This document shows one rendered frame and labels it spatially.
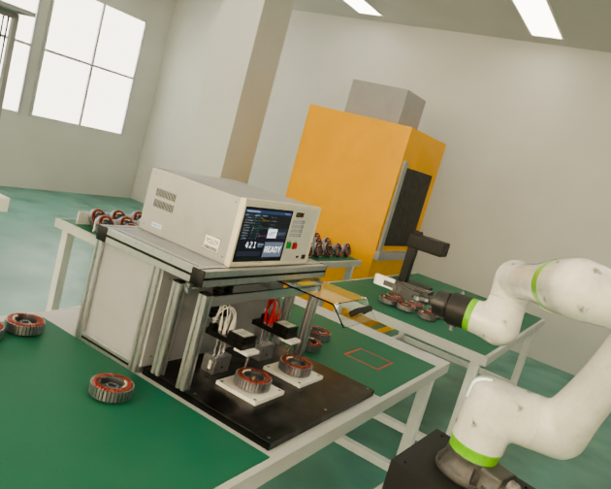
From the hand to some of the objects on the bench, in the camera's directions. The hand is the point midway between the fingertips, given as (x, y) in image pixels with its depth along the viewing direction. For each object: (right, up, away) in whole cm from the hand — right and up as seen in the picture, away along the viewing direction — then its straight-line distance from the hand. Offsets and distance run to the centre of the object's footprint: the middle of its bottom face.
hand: (385, 281), depth 174 cm
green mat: (-21, -28, +77) cm, 85 cm away
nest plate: (-28, -32, +21) cm, 48 cm away
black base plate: (-36, -34, +12) cm, 51 cm away
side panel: (-84, -22, +2) cm, 87 cm away
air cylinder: (-40, -28, +28) cm, 56 cm away
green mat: (-87, -27, -34) cm, 97 cm away
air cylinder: (-52, -28, +7) cm, 60 cm away
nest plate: (-40, -32, 0) cm, 52 cm away
